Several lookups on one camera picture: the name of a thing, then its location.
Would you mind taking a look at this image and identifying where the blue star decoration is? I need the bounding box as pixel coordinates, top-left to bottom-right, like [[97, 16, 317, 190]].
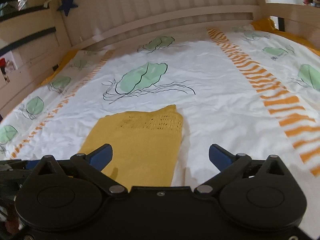
[[57, 0, 79, 17]]

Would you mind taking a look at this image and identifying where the beige wooden bed frame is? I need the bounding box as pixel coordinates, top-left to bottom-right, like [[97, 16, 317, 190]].
[[1, 0, 319, 116]]

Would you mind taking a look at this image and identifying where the yellow mattress cover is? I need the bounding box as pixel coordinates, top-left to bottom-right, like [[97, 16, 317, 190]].
[[251, 17, 320, 55]]

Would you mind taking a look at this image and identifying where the white leaf print bedsheet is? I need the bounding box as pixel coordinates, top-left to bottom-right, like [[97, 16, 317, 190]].
[[1, 25, 319, 238]]

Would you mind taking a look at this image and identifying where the yellow knit sweater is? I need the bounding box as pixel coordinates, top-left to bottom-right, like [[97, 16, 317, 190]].
[[80, 105, 183, 189]]

